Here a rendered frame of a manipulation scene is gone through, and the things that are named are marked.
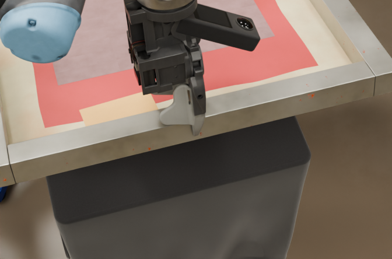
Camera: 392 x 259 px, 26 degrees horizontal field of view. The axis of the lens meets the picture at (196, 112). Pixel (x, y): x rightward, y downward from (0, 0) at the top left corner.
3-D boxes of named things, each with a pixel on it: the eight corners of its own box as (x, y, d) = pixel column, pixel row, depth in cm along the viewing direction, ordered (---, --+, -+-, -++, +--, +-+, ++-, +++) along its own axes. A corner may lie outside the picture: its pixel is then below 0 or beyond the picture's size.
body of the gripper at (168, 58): (131, 65, 112) (119, -12, 104) (193, 51, 113) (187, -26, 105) (144, 101, 106) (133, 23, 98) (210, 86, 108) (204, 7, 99)
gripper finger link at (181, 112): (161, 142, 114) (151, 83, 109) (203, 132, 115) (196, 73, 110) (166, 154, 111) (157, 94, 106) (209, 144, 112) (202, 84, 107)
